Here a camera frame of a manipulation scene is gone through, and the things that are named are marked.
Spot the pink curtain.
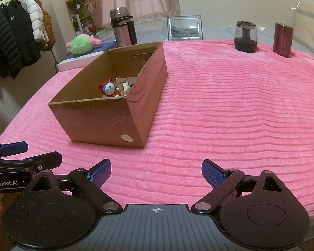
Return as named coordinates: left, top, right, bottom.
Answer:
left=90, top=0, right=181, bottom=29

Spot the green and pink plush toy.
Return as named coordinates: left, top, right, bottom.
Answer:
left=66, top=33, right=103, bottom=55

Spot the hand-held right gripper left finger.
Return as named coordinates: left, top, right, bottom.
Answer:
left=23, top=158, right=123, bottom=215

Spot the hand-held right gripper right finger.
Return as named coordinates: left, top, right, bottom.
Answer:
left=191, top=159, right=290, bottom=215

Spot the gold clothes rack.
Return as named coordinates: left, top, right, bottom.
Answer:
left=0, top=0, right=58, bottom=74

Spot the clear plastic cover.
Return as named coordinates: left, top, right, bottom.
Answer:
left=289, top=0, right=314, bottom=66

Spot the silver picture frame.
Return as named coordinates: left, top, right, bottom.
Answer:
left=167, top=16, right=202, bottom=41

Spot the white flat box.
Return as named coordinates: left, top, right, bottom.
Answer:
left=57, top=51, right=104, bottom=72

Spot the white three-pin plug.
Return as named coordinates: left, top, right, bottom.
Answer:
left=120, top=81, right=134, bottom=95

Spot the maroon thermos flask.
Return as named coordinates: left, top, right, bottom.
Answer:
left=273, top=22, right=294, bottom=58

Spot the dark glass jar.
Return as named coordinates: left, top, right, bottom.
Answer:
left=234, top=19, right=259, bottom=53

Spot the pink ribbed blanket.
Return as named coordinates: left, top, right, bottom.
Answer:
left=0, top=40, right=314, bottom=219

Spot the blue cat figure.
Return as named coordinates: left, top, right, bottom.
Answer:
left=98, top=78, right=122, bottom=98

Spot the brown cardboard box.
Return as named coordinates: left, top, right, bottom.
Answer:
left=48, top=41, right=168, bottom=149

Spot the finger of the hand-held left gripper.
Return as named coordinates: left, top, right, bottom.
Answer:
left=0, top=141, right=29, bottom=156
left=23, top=151, right=63, bottom=172

